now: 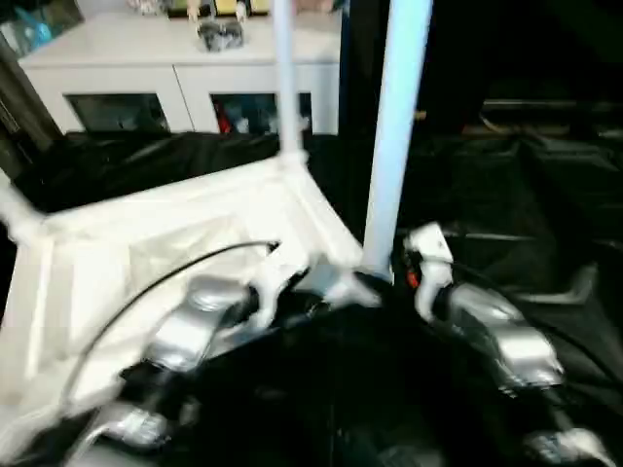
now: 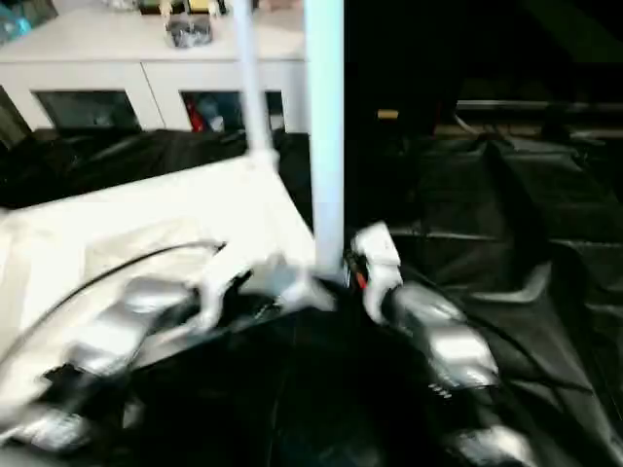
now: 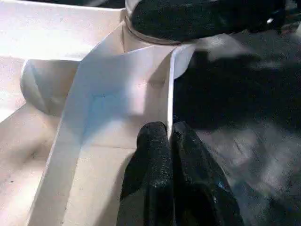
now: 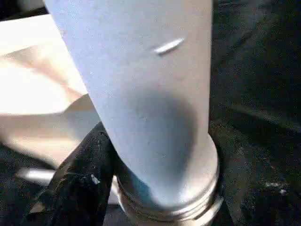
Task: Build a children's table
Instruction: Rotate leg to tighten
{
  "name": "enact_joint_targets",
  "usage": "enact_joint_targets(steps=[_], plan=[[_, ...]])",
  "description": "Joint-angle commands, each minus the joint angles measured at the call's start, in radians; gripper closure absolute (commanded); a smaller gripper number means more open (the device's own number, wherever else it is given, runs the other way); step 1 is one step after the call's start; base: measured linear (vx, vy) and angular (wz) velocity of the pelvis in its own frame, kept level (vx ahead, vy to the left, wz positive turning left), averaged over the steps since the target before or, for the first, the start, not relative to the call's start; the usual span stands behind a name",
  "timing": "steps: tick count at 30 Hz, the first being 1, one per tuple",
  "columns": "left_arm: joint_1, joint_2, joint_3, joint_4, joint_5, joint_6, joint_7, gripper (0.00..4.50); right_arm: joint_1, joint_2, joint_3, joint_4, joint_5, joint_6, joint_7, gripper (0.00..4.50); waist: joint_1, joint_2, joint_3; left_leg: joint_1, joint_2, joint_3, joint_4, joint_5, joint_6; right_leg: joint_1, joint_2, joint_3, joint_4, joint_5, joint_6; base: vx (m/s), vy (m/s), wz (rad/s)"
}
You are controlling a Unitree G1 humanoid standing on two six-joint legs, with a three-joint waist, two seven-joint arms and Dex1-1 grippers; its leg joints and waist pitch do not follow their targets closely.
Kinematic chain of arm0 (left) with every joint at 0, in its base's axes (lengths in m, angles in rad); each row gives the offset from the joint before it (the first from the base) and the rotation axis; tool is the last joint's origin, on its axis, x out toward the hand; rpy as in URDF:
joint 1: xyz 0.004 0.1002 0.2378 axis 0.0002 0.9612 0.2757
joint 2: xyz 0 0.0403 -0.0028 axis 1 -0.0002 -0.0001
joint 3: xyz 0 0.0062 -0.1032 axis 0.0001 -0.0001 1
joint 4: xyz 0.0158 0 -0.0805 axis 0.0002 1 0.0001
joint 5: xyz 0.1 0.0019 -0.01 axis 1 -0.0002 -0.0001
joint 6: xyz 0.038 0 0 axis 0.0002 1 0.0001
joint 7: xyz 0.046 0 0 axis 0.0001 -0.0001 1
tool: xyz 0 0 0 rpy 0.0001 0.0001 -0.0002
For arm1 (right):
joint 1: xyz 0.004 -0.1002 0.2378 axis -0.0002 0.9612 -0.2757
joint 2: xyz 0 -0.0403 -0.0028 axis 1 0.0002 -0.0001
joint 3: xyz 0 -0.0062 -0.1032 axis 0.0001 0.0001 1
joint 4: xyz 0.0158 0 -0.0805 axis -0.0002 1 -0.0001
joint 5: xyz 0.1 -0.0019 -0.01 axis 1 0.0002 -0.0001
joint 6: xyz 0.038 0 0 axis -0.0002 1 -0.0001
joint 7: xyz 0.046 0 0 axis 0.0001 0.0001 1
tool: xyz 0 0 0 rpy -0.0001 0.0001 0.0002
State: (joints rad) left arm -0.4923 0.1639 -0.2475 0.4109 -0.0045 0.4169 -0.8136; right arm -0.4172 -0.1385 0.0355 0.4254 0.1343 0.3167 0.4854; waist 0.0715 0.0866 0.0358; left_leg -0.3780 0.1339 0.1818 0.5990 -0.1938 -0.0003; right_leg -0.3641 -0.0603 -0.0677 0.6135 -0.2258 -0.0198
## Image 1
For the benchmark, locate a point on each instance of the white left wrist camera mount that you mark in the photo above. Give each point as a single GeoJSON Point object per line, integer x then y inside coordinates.
{"type": "Point", "coordinates": [267, 292]}

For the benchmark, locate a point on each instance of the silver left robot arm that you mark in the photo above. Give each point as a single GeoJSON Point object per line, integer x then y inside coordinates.
{"type": "Point", "coordinates": [180, 335]}

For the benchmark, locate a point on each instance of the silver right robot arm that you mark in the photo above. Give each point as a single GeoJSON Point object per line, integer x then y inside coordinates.
{"type": "Point", "coordinates": [525, 345]}

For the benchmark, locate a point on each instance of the dark metal rod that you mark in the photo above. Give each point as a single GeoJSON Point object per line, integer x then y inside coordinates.
{"type": "Point", "coordinates": [550, 104]}

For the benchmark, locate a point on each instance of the clear bag of black parts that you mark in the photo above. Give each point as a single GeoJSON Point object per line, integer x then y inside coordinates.
{"type": "Point", "coordinates": [220, 35]}

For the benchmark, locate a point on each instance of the white plastic table top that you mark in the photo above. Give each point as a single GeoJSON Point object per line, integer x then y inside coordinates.
{"type": "Point", "coordinates": [121, 243]}

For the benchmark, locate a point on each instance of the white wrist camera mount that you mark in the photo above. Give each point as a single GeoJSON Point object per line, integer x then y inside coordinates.
{"type": "Point", "coordinates": [430, 243]}
{"type": "Point", "coordinates": [267, 292]}

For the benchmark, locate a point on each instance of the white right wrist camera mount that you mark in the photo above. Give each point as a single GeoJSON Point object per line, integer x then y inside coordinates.
{"type": "Point", "coordinates": [430, 243]}

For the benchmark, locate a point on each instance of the white cabinet with glass doors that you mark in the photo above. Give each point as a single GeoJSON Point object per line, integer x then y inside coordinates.
{"type": "Point", "coordinates": [146, 53]}

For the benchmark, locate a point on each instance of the black plastic mat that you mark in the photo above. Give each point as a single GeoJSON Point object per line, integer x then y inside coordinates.
{"type": "Point", "coordinates": [511, 194]}

